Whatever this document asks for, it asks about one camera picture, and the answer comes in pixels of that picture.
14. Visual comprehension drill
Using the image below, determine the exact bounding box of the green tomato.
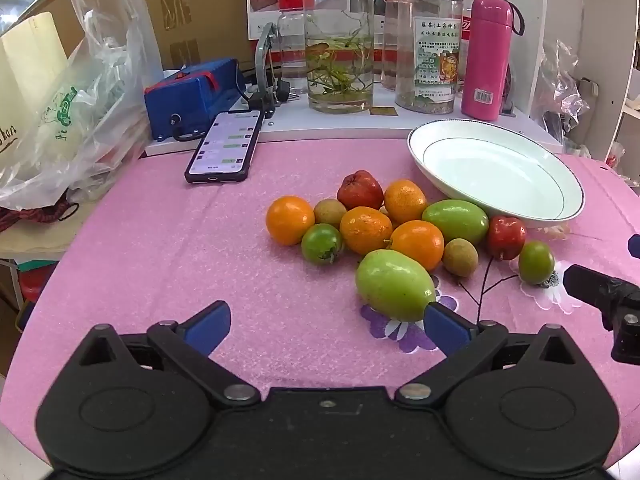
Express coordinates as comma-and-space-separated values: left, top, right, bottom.
518, 241, 556, 287
301, 223, 345, 266

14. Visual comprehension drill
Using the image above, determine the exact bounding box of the blue box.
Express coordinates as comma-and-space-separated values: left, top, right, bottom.
144, 57, 246, 143

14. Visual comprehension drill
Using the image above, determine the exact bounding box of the pink flowered tablecloth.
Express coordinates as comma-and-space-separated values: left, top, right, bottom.
0, 137, 640, 461

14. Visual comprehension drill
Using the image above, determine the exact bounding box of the red capped clear bottle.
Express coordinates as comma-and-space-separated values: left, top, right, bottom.
276, 0, 317, 95

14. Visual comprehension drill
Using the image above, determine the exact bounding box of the red black braided cord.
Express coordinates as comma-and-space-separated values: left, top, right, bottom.
0, 197, 81, 233

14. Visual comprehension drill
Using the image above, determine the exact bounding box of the red apple top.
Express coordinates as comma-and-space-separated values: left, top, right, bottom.
336, 170, 385, 211

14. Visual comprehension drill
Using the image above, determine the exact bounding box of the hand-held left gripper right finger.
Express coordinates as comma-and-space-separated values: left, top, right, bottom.
396, 301, 584, 409

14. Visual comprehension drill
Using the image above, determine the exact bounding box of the crumpled clear plastic bag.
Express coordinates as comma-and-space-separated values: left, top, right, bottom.
530, 40, 591, 136

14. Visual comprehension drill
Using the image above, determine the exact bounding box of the cream paper bag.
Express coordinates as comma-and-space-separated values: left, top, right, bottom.
0, 11, 68, 171

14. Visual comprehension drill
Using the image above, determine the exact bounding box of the black smartphone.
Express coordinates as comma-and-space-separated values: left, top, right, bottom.
184, 108, 265, 184

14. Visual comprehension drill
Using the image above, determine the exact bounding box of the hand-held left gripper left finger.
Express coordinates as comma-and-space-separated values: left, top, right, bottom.
75, 301, 262, 409

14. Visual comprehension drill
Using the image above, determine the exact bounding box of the grey phone holder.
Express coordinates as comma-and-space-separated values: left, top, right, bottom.
252, 22, 281, 121

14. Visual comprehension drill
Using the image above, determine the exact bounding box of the cardboard box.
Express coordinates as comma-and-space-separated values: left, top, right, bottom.
0, 0, 258, 71

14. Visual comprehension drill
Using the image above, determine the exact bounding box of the pink thermos bottle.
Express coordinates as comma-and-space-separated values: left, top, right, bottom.
460, 0, 526, 122

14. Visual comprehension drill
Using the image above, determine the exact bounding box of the white platform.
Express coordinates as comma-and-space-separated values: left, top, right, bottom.
145, 87, 563, 157

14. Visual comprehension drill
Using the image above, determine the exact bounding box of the brown kiwi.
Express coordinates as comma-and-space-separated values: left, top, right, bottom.
313, 198, 348, 227
442, 238, 479, 277

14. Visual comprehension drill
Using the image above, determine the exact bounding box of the red apple right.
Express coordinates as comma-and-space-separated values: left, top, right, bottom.
487, 215, 527, 261

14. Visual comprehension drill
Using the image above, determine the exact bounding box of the glass vase with water plants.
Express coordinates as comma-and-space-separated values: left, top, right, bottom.
302, 0, 376, 115

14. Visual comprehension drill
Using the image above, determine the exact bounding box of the white plate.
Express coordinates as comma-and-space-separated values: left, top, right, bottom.
406, 119, 586, 228

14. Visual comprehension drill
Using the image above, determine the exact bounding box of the orange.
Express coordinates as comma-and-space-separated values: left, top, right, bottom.
390, 220, 445, 272
340, 206, 394, 256
265, 195, 316, 247
383, 179, 428, 225

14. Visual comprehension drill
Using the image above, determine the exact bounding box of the white shelf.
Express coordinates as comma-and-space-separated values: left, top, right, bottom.
520, 0, 640, 186

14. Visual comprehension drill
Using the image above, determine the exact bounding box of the black lidded clear jar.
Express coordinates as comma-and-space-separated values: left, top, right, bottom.
395, 0, 465, 113

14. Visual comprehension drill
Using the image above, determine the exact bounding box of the red capped cola bottle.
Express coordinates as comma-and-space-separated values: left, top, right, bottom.
454, 0, 476, 98

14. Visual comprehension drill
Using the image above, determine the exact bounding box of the green mango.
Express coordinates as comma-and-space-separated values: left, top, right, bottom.
355, 249, 437, 322
421, 199, 490, 246

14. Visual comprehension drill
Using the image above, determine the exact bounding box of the red apple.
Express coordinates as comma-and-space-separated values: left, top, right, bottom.
336, 170, 385, 211
487, 215, 527, 261

